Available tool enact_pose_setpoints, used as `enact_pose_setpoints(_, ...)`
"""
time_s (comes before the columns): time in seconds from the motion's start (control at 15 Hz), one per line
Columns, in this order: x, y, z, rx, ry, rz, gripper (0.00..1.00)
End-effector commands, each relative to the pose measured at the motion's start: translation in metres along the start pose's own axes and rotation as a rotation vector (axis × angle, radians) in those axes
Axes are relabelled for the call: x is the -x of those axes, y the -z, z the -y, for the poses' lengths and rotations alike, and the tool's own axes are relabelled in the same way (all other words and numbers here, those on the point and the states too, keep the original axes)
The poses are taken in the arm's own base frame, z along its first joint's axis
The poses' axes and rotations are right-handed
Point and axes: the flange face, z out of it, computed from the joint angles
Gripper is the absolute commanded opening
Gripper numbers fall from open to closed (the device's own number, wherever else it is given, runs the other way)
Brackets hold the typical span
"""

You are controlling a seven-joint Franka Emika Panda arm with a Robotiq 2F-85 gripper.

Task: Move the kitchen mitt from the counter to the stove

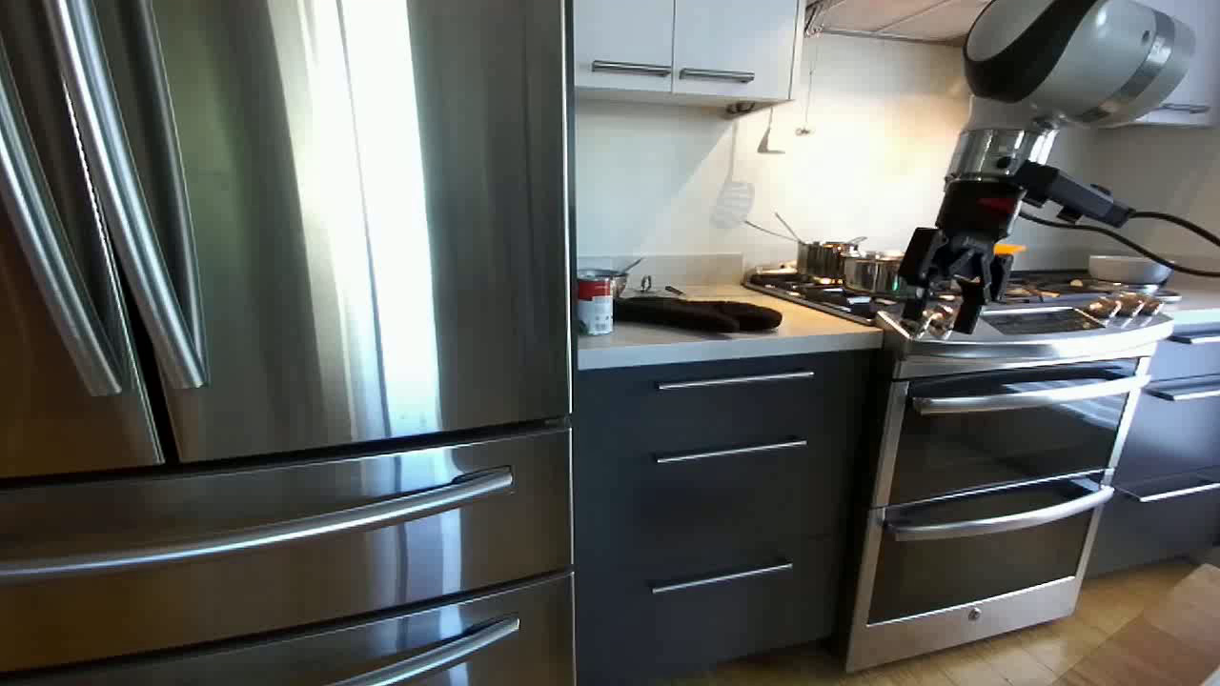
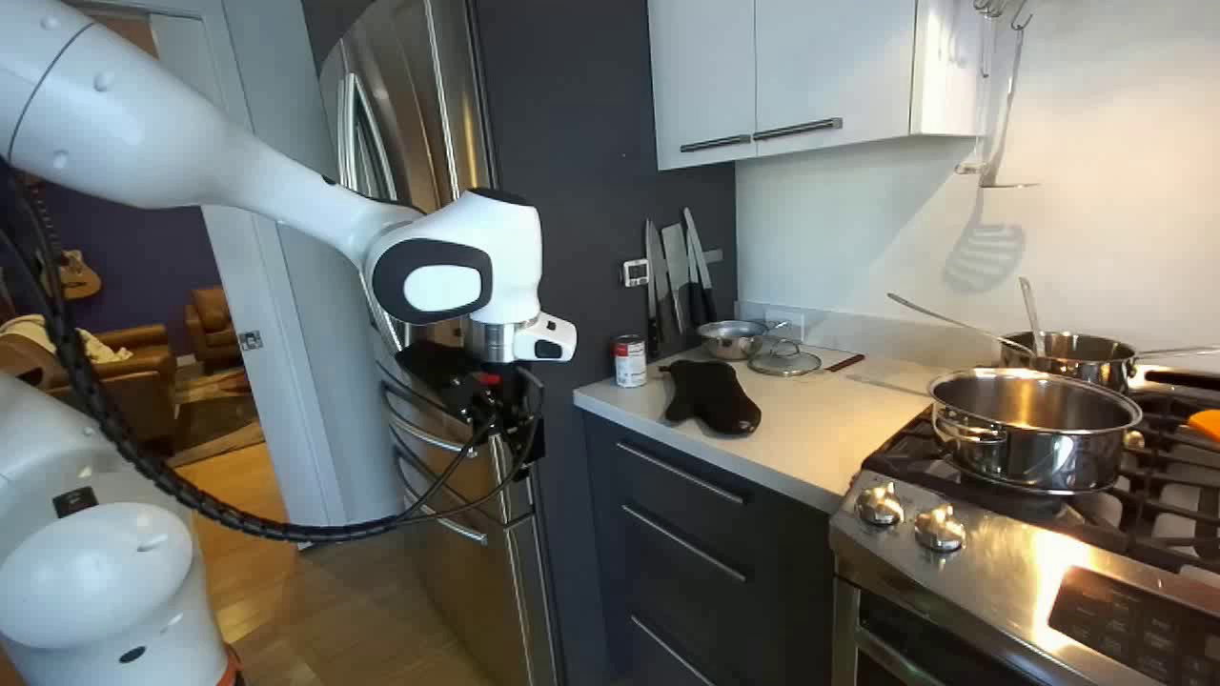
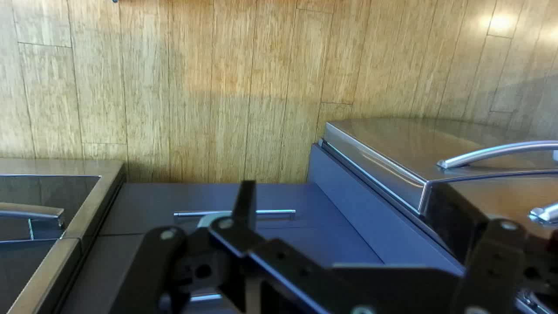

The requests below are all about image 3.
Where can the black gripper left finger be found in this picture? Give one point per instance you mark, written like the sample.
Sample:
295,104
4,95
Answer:
149,287

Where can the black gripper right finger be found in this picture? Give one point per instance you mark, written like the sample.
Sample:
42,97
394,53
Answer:
494,270

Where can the dark lower kitchen cabinet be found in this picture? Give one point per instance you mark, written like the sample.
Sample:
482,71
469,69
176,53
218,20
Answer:
248,249

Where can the stainless steel refrigerator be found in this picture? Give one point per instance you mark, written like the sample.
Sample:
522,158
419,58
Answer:
417,189

